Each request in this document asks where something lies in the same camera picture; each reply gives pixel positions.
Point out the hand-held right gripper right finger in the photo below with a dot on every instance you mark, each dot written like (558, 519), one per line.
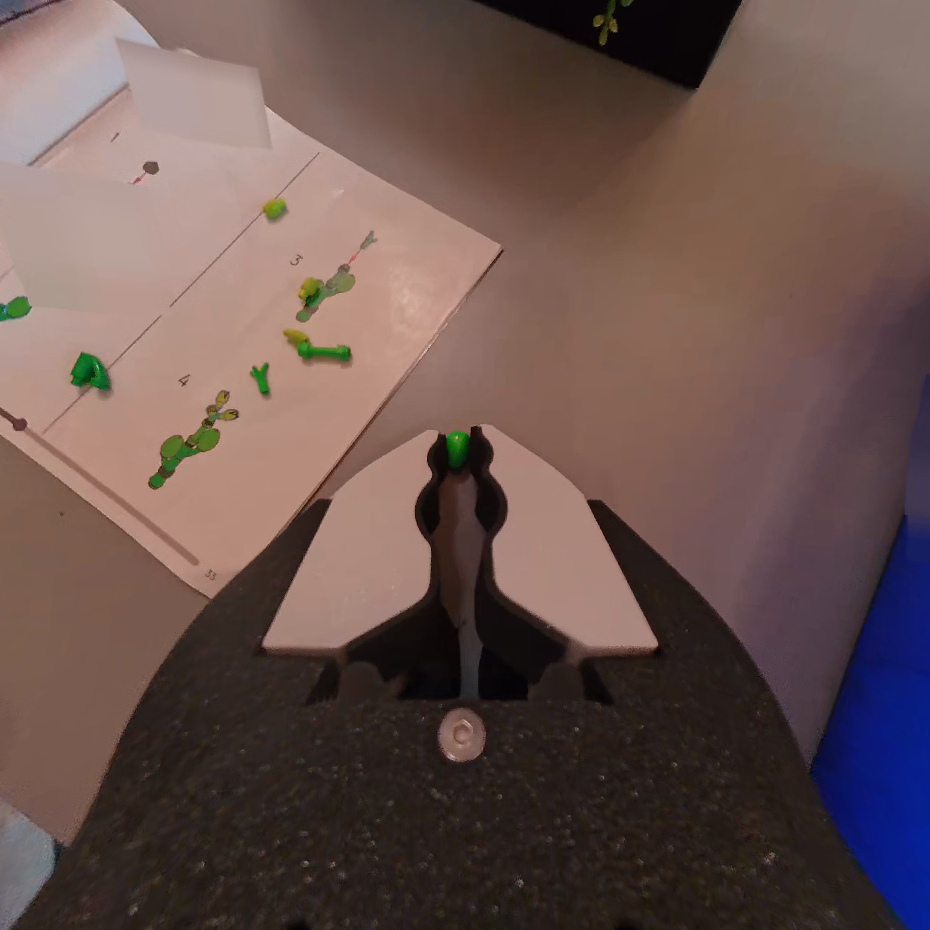
(567, 567)

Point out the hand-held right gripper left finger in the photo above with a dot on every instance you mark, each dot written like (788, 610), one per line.
(363, 567)

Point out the small green toy piece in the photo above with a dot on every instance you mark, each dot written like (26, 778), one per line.
(458, 450)

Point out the grey desk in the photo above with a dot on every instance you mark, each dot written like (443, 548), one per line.
(654, 290)

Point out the green forked toy piece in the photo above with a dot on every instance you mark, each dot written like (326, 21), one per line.
(260, 378)

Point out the green toy bar piece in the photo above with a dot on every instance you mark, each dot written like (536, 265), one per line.
(325, 353)

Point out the yellow-green toy bud piece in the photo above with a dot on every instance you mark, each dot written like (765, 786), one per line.
(296, 336)
(274, 209)

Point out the open instruction booklet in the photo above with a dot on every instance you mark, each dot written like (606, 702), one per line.
(407, 290)

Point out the chunky green toy piece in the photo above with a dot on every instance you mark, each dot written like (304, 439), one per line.
(91, 372)

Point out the blue plastic bin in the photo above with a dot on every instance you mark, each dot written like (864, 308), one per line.
(879, 726)

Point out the black orchid print box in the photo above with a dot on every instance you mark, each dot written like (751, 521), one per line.
(654, 36)

